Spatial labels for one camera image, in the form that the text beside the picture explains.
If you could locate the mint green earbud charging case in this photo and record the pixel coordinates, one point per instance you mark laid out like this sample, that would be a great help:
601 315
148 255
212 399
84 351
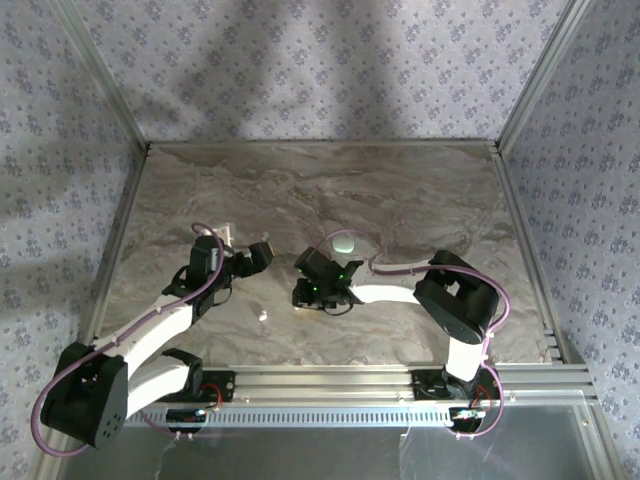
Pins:
343 245

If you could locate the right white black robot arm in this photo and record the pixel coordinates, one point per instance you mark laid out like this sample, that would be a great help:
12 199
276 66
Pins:
385 292

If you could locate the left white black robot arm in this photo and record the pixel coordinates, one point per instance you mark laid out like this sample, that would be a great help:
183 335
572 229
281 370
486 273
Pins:
150 325

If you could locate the black left controller board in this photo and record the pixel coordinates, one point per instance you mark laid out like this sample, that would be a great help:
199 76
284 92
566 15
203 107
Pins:
185 417

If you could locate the black controller board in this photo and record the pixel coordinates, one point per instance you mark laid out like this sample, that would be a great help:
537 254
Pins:
185 417
466 417

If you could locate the shiny metal sheet panel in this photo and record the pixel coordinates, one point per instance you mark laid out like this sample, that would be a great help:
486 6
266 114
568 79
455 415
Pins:
325 455

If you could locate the black right controller board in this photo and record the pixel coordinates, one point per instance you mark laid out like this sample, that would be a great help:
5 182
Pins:
466 417

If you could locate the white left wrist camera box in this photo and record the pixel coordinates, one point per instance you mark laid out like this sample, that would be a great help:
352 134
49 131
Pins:
224 234

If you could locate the aluminium front frame rail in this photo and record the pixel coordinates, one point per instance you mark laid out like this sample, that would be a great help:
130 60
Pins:
325 382

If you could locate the aluminium side frame rail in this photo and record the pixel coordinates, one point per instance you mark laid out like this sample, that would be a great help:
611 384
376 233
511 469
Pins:
520 240
120 240

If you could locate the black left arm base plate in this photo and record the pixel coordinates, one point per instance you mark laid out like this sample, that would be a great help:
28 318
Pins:
222 382

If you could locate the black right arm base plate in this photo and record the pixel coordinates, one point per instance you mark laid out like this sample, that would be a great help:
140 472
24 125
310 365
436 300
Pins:
430 382

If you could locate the aluminium frame corner post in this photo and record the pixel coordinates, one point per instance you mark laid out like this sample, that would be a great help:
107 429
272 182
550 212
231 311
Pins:
105 80
545 75

